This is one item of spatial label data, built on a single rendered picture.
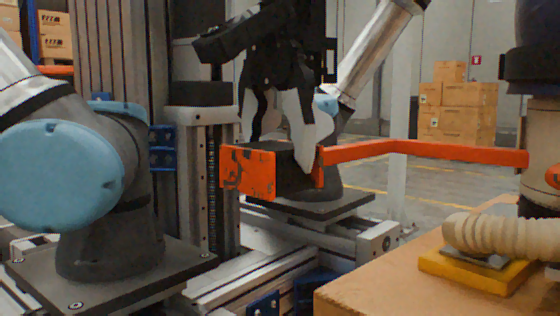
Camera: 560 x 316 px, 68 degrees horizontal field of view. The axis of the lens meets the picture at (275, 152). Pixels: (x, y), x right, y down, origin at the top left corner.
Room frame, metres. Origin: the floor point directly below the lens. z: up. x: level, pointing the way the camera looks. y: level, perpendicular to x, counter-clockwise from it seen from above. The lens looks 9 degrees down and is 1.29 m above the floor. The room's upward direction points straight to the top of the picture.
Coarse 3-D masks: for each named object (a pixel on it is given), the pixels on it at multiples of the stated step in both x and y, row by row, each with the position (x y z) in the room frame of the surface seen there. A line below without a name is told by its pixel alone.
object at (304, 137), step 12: (288, 96) 0.44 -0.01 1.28; (288, 108) 0.44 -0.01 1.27; (300, 108) 0.43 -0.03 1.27; (312, 108) 0.45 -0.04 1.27; (288, 120) 0.44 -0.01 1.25; (300, 120) 0.43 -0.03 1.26; (324, 120) 0.46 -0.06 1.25; (300, 132) 0.43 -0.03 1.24; (312, 132) 0.43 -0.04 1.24; (324, 132) 0.45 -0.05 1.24; (300, 144) 0.43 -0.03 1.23; (312, 144) 0.43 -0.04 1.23; (300, 156) 0.43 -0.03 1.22; (312, 156) 0.43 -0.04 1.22
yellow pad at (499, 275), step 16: (432, 256) 0.46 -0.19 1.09; (448, 256) 0.46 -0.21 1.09; (464, 256) 0.45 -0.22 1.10; (496, 256) 0.45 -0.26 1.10; (432, 272) 0.45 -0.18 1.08; (448, 272) 0.44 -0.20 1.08; (464, 272) 0.43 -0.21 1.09; (480, 272) 0.42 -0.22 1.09; (496, 272) 0.42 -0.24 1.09; (512, 272) 0.42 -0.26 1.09; (528, 272) 0.44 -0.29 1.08; (480, 288) 0.41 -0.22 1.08; (496, 288) 0.40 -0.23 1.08; (512, 288) 0.41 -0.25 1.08
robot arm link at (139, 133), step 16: (96, 112) 0.52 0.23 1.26; (112, 112) 0.53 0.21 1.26; (128, 112) 0.54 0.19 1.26; (144, 112) 0.58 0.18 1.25; (128, 128) 0.53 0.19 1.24; (144, 128) 0.57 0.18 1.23; (144, 144) 0.57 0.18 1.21; (144, 160) 0.56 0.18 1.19; (144, 176) 0.57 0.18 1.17; (128, 192) 0.54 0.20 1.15; (144, 192) 0.57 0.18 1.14
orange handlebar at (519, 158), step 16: (352, 144) 0.57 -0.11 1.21; (368, 144) 0.58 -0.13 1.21; (384, 144) 0.61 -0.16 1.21; (400, 144) 0.62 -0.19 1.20; (416, 144) 0.60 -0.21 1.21; (432, 144) 0.58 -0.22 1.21; (448, 144) 0.57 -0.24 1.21; (336, 160) 0.53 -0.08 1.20; (352, 160) 0.55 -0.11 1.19; (464, 160) 0.55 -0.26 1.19; (480, 160) 0.53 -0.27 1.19; (496, 160) 0.52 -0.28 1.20; (512, 160) 0.50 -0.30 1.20; (528, 160) 0.49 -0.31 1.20
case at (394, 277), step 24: (432, 240) 0.56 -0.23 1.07; (384, 264) 0.48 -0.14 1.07; (408, 264) 0.48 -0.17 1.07; (336, 288) 0.42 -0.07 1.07; (360, 288) 0.42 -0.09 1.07; (384, 288) 0.42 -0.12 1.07; (408, 288) 0.42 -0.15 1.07; (432, 288) 0.42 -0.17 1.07; (456, 288) 0.42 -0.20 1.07; (528, 288) 0.42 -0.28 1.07; (552, 288) 0.42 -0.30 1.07; (336, 312) 0.39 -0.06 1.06; (360, 312) 0.37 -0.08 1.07; (384, 312) 0.37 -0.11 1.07; (408, 312) 0.37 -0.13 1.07; (432, 312) 0.37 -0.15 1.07; (456, 312) 0.37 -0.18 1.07; (480, 312) 0.37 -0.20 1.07; (504, 312) 0.37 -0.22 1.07; (528, 312) 0.37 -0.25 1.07; (552, 312) 0.37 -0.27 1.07
